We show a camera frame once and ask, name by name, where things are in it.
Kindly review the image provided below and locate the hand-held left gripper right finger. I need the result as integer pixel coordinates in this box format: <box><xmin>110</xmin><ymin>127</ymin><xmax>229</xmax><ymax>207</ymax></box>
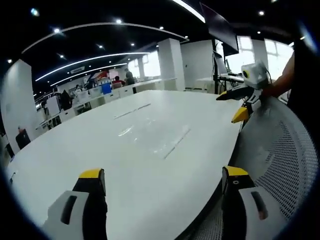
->
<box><xmin>221</xmin><ymin>165</ymin><xmax>284</xmax><ymax>240</ymax></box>

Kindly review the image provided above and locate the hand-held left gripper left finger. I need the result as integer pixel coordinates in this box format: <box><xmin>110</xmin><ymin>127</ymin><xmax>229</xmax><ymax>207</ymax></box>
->
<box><xmin>41</xmin><ymin>168</ymin><xmax>109</xmax><ymax>240</ymax></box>

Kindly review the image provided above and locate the clear food packaging bag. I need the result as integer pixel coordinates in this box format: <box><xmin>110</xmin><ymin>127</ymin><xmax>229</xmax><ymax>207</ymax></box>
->
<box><xmin>117</xmin><ymin>119</ymin><xmax>193</xmax><ymax>161</ymax></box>

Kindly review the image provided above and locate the black monitor stand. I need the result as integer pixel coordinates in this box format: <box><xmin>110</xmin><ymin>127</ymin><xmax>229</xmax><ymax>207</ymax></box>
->
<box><xmin>211</xmin><ymin>38</ymin><xmax>229</xmax><ymax>95</ymax></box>

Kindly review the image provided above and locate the tilted laptop screen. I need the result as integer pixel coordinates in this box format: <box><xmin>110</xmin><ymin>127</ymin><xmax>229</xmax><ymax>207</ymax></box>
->
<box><xmin>212</xmin><ymin>50</ymin><xmax>229</xmax><ymax>76</ymax></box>

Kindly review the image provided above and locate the grey mesh office chair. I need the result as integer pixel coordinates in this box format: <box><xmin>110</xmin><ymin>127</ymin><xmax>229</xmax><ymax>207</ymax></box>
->
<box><xmin>186</xmin><ymin>96</ymin><xmax>319</xmax><ymax>240</ymax></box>

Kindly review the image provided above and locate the dark hanging monitor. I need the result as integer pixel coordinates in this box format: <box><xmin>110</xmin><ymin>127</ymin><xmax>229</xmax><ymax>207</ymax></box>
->
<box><xmin>199</xmin><ymin>1</ymin><xmax>240</xmax><ymax>58</ymax></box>

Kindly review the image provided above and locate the black office chair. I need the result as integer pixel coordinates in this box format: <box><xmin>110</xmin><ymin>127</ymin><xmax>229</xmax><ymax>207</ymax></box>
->
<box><xmin>14</xmin><ymin>126</ymin><xmax>32</xmax><ymax>151</ymax></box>

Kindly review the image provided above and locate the black jacket on chair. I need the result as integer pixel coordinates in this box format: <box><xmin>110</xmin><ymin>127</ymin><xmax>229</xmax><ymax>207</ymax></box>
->
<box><xmin>59</xmin><ymin>89</ymin><xmax>74</xmax><ymax>111</ymax></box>

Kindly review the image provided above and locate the row of white office desks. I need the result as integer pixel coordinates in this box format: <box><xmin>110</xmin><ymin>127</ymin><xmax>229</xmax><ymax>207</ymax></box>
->
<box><xmin>34</xmin><ymin>77</ymin><xmax>179</xmax><ymax>131</ymax></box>

